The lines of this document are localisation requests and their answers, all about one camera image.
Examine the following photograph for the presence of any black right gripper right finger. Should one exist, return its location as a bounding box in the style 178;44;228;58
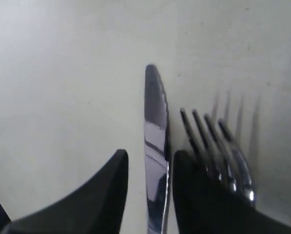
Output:
172;150;291;234

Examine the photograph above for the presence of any silver metal table knife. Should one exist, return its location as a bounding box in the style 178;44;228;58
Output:
144;64;170;234

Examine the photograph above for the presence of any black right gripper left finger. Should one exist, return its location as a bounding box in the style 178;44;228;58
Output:
2;149;128;234

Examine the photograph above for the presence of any silver metal fork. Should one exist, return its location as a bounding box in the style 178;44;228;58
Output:
180;108;256;207

